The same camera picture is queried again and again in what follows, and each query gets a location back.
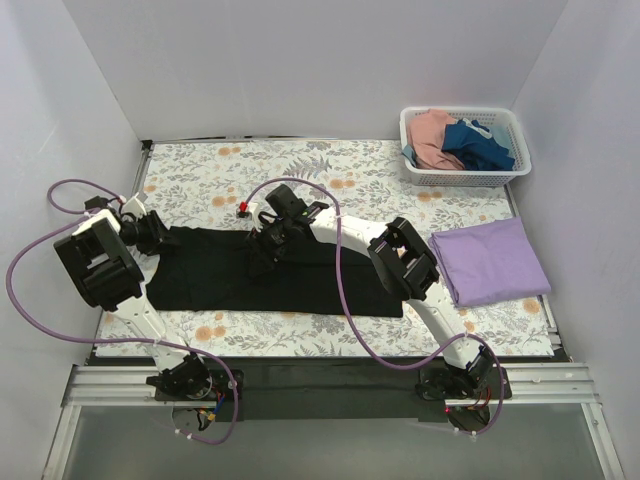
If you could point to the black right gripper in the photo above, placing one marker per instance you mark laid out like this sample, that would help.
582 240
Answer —
265 245

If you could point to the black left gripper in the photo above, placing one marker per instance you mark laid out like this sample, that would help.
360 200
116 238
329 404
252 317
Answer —
154 235

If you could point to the black t shirt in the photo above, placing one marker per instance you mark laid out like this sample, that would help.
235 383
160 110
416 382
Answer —
210 271

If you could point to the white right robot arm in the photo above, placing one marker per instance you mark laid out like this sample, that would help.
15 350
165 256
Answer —
405 266

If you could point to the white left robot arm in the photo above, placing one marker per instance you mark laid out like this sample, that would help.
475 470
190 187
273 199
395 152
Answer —
97 258

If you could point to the pink t shirt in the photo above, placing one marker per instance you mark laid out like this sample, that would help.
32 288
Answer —
425 134

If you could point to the folded purple t shirt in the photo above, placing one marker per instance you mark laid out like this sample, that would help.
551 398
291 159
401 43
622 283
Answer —
489 263

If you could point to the blue t shirt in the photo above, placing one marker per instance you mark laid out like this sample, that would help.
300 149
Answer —
475 147

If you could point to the white plastic laundry basket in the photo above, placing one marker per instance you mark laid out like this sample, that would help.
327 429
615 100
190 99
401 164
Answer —
502 124

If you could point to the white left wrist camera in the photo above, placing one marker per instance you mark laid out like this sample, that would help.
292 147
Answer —
134 207

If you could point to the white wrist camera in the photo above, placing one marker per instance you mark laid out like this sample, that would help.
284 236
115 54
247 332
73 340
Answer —
249 210
134 207

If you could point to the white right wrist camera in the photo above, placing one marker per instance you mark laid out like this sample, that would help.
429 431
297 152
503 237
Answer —
249 210

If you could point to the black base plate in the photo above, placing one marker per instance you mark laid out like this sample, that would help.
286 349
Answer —
342 388

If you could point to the aluminium frame rail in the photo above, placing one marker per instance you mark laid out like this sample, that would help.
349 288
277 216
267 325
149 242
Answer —
533 383

